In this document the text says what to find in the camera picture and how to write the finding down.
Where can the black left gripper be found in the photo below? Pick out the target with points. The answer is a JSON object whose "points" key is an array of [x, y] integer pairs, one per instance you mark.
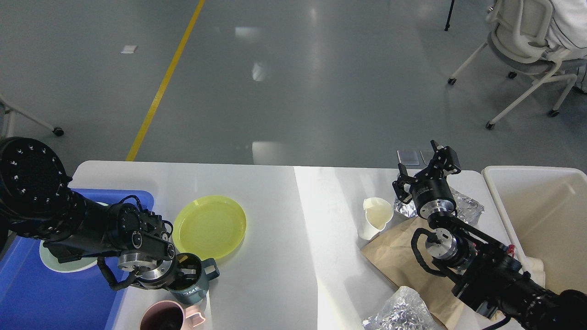
{"points": [[146, 273]]}

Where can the crumpled foil near gripper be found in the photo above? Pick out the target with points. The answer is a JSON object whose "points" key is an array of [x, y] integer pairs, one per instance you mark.
{"points": [[469, 210]]}

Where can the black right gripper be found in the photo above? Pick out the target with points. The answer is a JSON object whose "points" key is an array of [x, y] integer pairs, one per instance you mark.
{"points": [[429, 188]]}

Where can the chair leg with caster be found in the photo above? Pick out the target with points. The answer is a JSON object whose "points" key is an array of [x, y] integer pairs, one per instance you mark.
{"points": [[10, 113]]}

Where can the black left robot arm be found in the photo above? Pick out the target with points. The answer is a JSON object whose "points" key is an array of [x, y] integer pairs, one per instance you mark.
{"points": [[130, 243]]}

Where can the black tripod leg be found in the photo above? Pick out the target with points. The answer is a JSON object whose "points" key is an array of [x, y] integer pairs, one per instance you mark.
{"points": [[449, 16]]}

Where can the pale green plate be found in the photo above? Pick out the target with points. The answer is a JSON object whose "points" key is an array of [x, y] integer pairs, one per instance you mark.
{"points": [[51, 262]]}

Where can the pink mug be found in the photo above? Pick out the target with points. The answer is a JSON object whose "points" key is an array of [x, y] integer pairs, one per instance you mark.
{"points": [[171, 315]]}

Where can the blue plastic tray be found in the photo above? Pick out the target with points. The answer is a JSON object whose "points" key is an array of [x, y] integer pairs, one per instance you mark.
{"points": [[35, 297]]}

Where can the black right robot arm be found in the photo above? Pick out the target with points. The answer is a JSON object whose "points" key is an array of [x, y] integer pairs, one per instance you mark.
{"points": [[486, 275]]}

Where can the dark teal mug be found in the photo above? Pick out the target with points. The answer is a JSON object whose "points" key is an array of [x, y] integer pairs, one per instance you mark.
{"points": [[197, 292]]}

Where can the white office chair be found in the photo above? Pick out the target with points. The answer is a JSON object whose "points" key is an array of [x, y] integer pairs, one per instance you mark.
{"points": [[518, 40]]}

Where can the seated person white shirt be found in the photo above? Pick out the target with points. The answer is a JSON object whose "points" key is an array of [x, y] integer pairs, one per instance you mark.
{"points": [[568, 28]]}

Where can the crumpled foil front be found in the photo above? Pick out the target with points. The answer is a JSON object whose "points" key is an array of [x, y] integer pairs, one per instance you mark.
{"points": [[404, 310]]}

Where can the white paper cup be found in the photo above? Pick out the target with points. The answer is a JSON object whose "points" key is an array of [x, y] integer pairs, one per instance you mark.
{"points": [[377, 213]]}

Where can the white plastic bin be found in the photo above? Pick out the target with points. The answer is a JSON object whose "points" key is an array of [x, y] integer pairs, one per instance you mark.
{"points": [[544, 211]]}

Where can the brown paper bag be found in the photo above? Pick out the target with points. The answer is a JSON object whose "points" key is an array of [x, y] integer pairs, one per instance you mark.
{"points": [[392, 255]]}

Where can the yellow plastic plate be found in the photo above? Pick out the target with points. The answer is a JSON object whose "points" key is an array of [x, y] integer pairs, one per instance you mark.
{"points": [[210, 227]]}

